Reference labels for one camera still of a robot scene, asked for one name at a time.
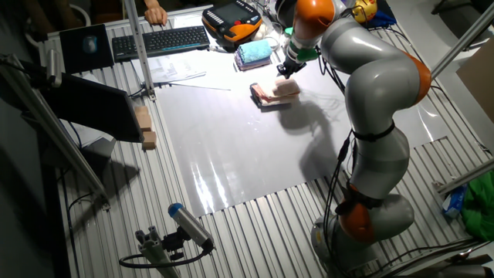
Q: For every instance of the black camera clamp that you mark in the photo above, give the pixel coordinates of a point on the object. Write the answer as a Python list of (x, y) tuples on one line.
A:
[(173, 243)]

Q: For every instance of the silver camera with blue end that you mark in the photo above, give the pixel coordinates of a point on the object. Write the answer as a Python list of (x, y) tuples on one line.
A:
[(191, 226)]

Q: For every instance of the dark grey cloth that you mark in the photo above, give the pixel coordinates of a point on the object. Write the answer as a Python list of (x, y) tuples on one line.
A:
[(254, 96)]

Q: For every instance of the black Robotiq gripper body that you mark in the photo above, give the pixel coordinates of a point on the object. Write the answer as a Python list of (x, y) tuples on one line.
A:
[(294, 65)]

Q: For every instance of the black computer monitor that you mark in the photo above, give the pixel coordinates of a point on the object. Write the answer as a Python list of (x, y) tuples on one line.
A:
[(96, 104)]

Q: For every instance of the gold piggy bank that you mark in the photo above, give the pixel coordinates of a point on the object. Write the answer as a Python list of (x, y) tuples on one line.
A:
[(364, 11)]

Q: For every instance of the aluminium frame post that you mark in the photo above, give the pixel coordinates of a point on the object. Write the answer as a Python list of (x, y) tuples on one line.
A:
[(467, 175), (463, 42), (139, 50), (156, 253), (58, 135)]

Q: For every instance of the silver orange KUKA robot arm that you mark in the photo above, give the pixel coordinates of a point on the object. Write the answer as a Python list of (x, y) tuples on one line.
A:
[(378, 85)]

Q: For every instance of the silver pen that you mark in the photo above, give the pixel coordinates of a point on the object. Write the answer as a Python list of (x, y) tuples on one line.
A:
[(220, 49)]

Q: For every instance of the black filament spool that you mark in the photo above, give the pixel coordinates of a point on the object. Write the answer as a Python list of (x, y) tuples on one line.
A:
[(283, 11)]

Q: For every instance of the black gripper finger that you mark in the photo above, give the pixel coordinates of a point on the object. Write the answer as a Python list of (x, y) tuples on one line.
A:
[(289, 74), (281, 70)]

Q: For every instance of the mauve brown folded cloth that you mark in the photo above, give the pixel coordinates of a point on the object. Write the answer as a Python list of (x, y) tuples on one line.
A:
[(252, 68)]

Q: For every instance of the purple folded cloth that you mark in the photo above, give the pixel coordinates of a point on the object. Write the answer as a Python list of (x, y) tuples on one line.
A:
[(251, 63)]

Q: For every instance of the green fabric bag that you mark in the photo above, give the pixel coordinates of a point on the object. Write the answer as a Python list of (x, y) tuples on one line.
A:
[(480, 208)]

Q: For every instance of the grey plastic table mat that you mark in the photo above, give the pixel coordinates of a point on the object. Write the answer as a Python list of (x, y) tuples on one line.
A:
[(231, 146)]

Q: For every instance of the small printed paper sheet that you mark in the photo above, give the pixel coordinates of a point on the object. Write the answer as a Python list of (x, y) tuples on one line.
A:
[(173, 69)]

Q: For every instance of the person's bare hand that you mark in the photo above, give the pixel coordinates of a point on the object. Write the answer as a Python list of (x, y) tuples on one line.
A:
[(156, 16)]

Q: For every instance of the black computer keyboard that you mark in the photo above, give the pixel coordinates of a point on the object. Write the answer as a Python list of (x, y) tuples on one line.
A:
[(162, 42)]

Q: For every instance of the wooden block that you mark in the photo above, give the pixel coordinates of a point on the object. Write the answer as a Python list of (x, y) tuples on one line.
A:
[(149, 140), (141, 110), (144, 123)]

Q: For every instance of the brown cardboard box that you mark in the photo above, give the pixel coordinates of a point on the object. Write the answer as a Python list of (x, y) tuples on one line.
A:
[(478, 81)]

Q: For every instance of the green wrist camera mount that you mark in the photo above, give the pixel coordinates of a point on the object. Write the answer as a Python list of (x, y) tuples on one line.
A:
[(307, 55)]

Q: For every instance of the teal fluffy folded cloth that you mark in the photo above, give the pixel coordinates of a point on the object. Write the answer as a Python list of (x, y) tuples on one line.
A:
[(254, 51)]

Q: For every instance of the dark blue cloth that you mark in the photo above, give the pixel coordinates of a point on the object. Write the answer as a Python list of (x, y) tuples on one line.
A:
[(386, 15)]

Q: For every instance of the orange black teach pendant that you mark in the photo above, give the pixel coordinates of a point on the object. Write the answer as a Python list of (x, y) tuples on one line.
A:
[(231, 19)]

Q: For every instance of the silver depth camera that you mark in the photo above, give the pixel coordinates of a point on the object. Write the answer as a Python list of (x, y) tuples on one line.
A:
[(54, 67)]

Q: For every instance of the grey computer mouse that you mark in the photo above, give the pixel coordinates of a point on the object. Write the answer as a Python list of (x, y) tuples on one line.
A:
[(89, 44)]

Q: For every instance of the black mouse pad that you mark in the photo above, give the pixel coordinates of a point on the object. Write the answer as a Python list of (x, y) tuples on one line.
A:
[(77, 58)]

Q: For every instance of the empty glass beaker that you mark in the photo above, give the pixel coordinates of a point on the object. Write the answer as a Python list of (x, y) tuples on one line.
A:
[(275, 38)]

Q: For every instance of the blue tissue pack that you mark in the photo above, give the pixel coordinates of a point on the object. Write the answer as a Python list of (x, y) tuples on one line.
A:
[(454, 201)]

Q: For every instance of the person's forearm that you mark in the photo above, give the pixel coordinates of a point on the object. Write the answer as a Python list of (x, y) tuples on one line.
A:
[(151, 3)]

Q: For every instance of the large white paper sheet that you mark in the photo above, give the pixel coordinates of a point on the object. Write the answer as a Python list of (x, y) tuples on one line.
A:
[(200, 77)]

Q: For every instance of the pink cream cloth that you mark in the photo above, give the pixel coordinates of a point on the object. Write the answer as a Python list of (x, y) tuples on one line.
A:
[(279, 92)]

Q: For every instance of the white egg-shaped object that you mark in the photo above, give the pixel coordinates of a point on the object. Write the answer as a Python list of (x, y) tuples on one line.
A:
[(261, 32)]

